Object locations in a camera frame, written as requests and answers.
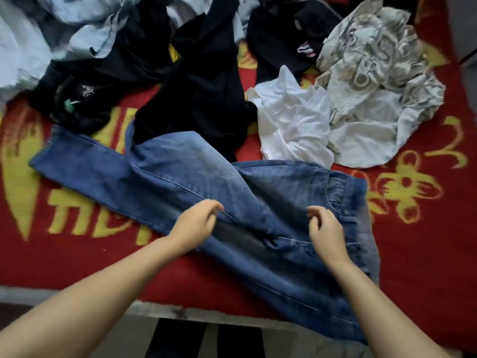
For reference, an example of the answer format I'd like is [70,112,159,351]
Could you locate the person's right hand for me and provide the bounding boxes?
[306,205,351,269]

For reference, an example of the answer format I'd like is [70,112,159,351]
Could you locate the red bedsheet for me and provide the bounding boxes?
[0,0,477,351]

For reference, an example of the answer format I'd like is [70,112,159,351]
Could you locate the blue denim jeans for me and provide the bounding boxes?
[30,123,381,344]

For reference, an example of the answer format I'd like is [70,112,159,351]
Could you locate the person's right forearm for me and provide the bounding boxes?
[328,256,452,358]

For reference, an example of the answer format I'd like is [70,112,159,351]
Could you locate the pile of mixed clothes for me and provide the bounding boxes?
[0,0,448,170]

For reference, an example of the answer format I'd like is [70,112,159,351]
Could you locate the person's left hand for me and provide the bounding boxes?
[165,199,225,257]

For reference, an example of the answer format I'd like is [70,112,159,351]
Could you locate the person's left forearm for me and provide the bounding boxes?
[0,236,183,358]

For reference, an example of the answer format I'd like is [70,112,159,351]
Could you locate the white bed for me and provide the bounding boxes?
[0,0,477,358]

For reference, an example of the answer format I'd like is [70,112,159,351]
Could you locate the black pants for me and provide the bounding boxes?
[133,0,258,163]

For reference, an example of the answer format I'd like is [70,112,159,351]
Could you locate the person's black trousers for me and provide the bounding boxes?
[145,319,267,358]

